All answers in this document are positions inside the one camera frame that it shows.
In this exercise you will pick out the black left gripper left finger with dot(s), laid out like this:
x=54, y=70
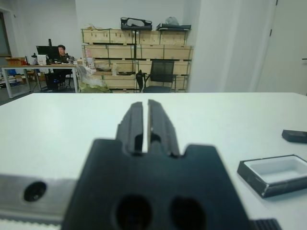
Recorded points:
x=132, y=129

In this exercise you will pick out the crumpled grey bag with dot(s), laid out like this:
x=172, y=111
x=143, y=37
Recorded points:
x=172, y=20

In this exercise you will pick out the orange cardboard box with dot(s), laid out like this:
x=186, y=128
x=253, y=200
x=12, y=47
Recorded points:
x=15, y=61

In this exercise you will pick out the black mesh office chair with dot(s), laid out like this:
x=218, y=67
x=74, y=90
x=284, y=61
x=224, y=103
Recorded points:
x=161, y=69

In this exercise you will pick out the white plastic bag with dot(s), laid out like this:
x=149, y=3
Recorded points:
x=86, y=73

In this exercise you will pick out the white box with red print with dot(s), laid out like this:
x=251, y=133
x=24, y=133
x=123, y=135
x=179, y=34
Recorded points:
x=42, y=60

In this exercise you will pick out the white door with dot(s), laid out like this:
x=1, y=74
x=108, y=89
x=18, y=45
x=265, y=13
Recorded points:
x=287, y=43

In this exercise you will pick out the pink and white carton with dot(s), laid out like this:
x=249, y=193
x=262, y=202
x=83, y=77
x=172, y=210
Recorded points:
x=89, y=61

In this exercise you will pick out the flat black tray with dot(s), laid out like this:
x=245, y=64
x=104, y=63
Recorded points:
x=172, y=27

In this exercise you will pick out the yellow green bag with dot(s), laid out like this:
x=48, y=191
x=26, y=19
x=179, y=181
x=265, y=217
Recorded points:
x=98, y=88

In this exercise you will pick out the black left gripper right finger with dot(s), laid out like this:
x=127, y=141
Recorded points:
x=163, y=134

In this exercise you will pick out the black box base white insert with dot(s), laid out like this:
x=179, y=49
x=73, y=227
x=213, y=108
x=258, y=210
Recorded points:
x=275, y=169

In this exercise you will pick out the white framed desk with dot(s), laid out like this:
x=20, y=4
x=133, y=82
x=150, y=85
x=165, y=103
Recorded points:
x=36, y=65

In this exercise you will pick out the black computer monitor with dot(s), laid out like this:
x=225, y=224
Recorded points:
x=44, y=50

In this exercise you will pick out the seated person in dark clothes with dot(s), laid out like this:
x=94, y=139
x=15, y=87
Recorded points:
x=63, y=57

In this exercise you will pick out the black computer tower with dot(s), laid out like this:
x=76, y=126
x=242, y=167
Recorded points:
x=51, y=81

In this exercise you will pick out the black open frame case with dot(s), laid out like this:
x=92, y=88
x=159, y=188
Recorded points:
x=148, y=25

